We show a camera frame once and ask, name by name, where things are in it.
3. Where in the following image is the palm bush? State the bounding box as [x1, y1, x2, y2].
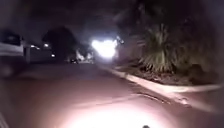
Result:
[139, 23, 202, 75]

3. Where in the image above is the grey asphalt road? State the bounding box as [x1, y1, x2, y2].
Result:
[0, 62, 224, 128]

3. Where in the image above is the white vehicle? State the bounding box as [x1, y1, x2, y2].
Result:
[0, 31, 28, 80]

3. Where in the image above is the pale concrete kerb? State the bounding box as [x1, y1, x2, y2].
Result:
[99, 64, 224, 115]

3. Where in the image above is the low pale wall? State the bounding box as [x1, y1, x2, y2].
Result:
[24, 44, 57, 65]

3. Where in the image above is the dark round tree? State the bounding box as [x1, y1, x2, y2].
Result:
[42, 26, 80, 63]

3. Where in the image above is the dark earth verge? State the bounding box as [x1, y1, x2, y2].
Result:
[113, 61, 222, 87]

